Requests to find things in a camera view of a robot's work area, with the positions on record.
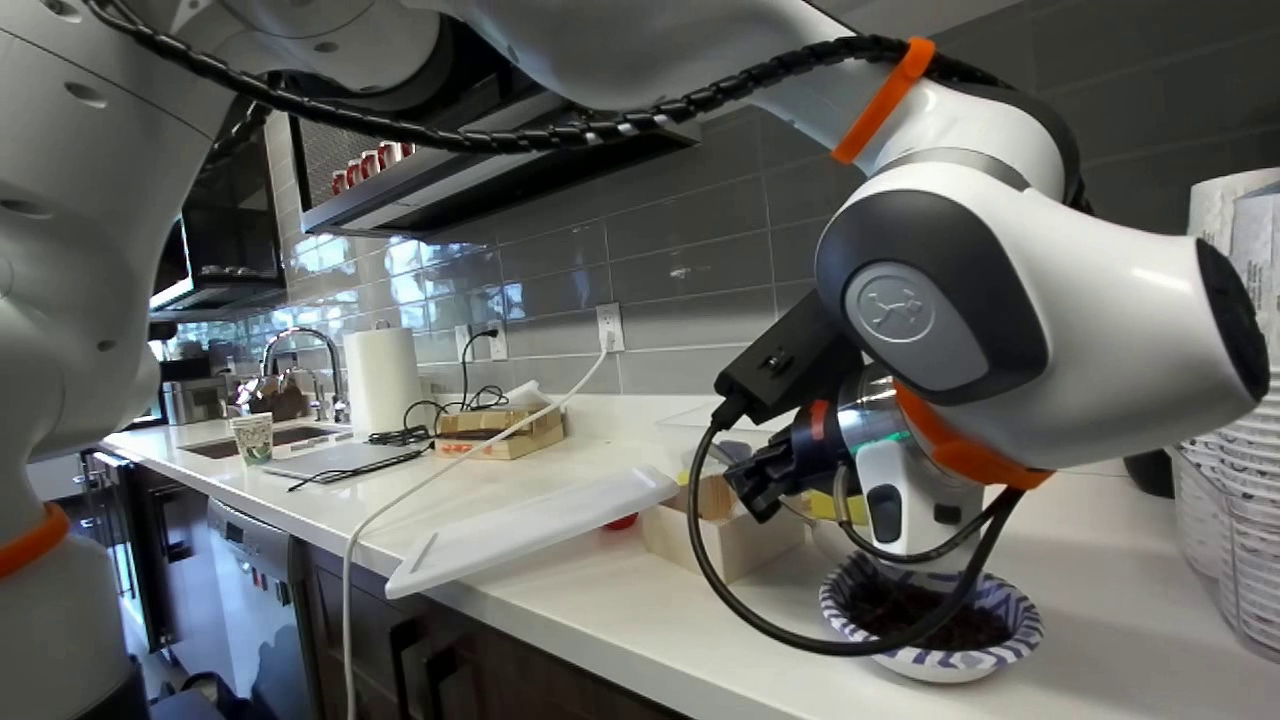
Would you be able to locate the white plastic tray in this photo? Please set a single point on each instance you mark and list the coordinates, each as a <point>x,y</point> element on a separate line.
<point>512,530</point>

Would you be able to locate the sink faucet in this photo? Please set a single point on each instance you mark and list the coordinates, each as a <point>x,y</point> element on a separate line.
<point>310,357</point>

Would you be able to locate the small wooden box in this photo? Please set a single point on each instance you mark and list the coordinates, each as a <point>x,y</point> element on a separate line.
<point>733,541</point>

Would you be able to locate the stack of wooden boxes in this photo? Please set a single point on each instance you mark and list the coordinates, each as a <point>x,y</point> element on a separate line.
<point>506,429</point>

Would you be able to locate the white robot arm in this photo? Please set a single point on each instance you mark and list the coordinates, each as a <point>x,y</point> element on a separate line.
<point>1022,328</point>

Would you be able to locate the blue patterned paper bowl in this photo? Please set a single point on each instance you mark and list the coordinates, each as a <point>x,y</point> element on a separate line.
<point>994,626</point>

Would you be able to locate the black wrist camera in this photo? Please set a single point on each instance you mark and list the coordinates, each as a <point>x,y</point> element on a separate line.
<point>784,363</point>

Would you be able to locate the small paper cup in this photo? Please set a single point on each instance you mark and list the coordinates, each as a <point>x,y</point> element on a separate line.
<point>252,437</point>

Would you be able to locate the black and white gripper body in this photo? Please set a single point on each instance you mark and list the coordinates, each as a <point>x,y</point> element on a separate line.
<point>914,507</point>

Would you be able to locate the dark tablet on counter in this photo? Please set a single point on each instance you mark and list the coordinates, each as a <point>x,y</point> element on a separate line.
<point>338,461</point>

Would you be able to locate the black mug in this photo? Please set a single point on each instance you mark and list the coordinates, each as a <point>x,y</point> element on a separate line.
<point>1148,475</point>

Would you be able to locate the paper towel roll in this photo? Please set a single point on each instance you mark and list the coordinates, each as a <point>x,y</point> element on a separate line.
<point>380,376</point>

